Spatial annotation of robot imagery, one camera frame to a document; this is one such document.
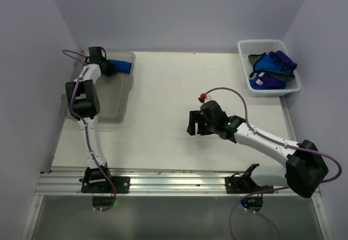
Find aluminium rail frame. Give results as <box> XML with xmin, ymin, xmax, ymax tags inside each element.
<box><xmin>34</xmin><ymin>139</ymin><xmax>323</xmax><ymax>197</ymax></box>

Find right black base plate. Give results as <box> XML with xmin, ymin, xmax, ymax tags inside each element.
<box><xmin>225</xmin><ymin>173</ymin><xmax>274</xmax><ymax>194</ymax></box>

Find grey towel in basket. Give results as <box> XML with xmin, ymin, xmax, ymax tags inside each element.
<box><xmin>248</xmin><ymin>50</ymin><xmax>297</xmax><ymax>82</ymax></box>

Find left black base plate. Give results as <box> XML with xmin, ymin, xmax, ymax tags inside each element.
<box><xmin>80</xmin><ymin>176</ymin><xmax>131</xmax><ymax>194</ymax></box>

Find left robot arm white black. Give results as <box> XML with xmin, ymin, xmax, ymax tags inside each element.
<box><xmin>65</xmin><ymin>47</ymin><xmax>117</xmax><ymax>193</ymax></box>

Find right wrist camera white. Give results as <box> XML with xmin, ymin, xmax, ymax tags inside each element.
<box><xmin>198</xmin><ymin>93</ymin><xmax>212</xmax><ymax>103</ymax></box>

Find blue towel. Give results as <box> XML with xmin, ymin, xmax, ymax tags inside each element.
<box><xmin>109</xmin><ymin>59</ymin><xmax>132</xmax><ymax>74</ymax></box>
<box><xmin>248</xmin><ymin>53</ymin><xmax>286</xmax><ymax>90</ymax></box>

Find purple towel in basket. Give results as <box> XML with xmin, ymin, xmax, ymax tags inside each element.
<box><xmin>262</xmin><ymin>50</ymin><xmax>297</xmax><ymax>90</ymax></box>

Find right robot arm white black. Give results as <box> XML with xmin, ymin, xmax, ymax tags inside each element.
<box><xmin>187</xmin><ymin>100</ymin><xmax>328</xmax><ymax>198</ymax></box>

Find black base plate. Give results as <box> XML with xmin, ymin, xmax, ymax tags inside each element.
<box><xmin>225</xmin><ymin>173</ymin><xmax>274</xmax><ymax>194</ymax></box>
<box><xmin>80</xmin><ymin>176</ymin><xmax>131</xmax><ymax>194</ymax></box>

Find blue towel in basket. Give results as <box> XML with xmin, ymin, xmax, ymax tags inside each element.
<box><xmin>248</xmin><ymin>53</ymin><xmax>286</xmax><ymax>90</ymax></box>

